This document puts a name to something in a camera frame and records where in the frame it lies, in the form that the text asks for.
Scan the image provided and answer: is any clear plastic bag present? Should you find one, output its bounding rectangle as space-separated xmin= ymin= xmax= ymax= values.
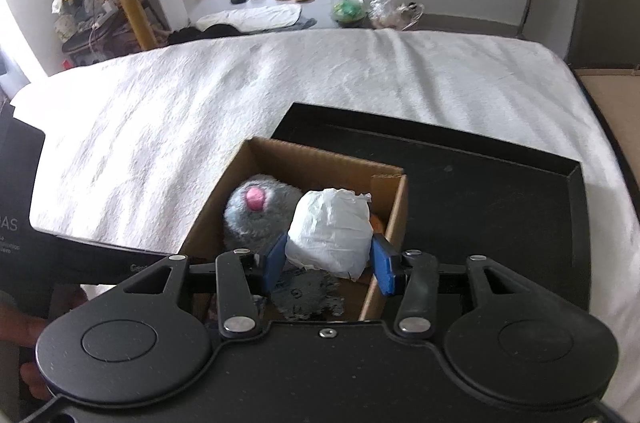
xmin=369 ymin=0 xmax=424 ymax=31

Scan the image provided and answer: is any white paper ball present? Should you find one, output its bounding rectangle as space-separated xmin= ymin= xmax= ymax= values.
xmin=285 ymin=188 xmax=373 ymax=281

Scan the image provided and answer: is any white floor mat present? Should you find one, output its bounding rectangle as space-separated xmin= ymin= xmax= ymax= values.
xmin=194 ymin=5 xmax=318 ymax=34

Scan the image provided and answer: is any green plastic bag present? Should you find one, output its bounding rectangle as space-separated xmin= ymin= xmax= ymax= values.
xmin=330 ymin=0 xmax=367 ymax=28

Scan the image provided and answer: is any grey plush toy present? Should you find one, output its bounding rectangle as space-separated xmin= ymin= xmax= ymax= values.
xmin=224 ymin=174 xmax=303 ymax=255

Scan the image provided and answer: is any person hand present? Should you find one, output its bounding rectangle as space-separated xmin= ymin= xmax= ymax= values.
xmin=1 ymin=285 xmax=88 ymax=401

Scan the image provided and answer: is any dark olive headboard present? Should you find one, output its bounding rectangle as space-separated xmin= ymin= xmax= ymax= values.
xmin=566 ymin=0 xmax=640 ymax=68

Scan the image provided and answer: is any white bed blanket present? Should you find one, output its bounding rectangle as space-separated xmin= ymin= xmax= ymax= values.
xmin=13 ymin=30 xmax=639 ymax=421

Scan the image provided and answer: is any grey lace cloth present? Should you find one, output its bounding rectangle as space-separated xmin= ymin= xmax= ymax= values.
xmin=253 ymin=269 xmax=345 ymax=322

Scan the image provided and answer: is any black tray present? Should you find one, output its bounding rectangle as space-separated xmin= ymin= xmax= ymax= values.
xmin=272 ymin=103 xmax=591 ymax=308

